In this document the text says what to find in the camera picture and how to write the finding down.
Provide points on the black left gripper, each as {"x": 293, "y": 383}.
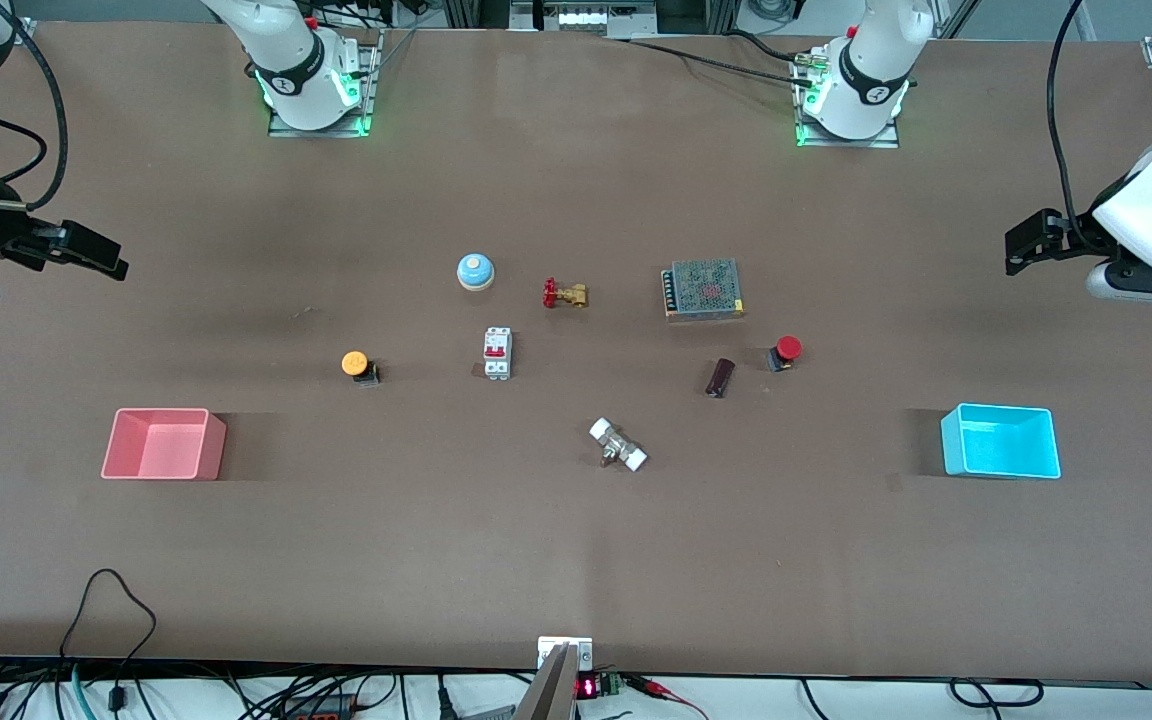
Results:
{"x": 1073, "y": 238}

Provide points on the red push button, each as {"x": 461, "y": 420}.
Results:
{"x": 788, "y": 347}

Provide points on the yellow push button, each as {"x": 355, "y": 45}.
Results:
{"x": 354, "y": 363}

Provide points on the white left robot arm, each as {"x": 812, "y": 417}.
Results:
{"x": 871, "y": 70}

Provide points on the cyan plastic box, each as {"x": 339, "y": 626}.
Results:
{"x": 1001, "y": 450}

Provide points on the pink plastic box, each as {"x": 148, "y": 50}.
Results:
{"x": 166, "y": 450}

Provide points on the metal mesh power supply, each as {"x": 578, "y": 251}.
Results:
{"x": 706, "y": 290}

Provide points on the dark brown cylindrical capacitor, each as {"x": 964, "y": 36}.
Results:
{"x": 720, "y": 378}

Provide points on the blue white round bell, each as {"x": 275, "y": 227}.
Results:
{"x": 475, "y": 270}

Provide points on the white red circuit breaker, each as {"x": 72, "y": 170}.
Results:
{"x": 497, "y": 352}

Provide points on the metal fitting white caps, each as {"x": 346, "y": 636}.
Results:
{"x": 618, "y": 446}

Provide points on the orange black power strip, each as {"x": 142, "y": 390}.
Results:
{"x": 321, "y": 708}

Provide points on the red digit display module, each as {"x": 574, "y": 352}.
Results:
{"x": 591, "y": 687}

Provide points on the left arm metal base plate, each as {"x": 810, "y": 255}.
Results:
{"x": 891, "y": 140}

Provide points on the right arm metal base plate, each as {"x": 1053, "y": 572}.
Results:
{"x": 368, "y": 100}

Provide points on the aluminium frame rack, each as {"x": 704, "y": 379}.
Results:
{"x": 586, "y": 15}

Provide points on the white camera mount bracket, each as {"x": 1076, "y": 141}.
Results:
{"x": 576, "y": 648}

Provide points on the grey camera mount bar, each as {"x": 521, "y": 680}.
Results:
{"x": 548, "y": 690}

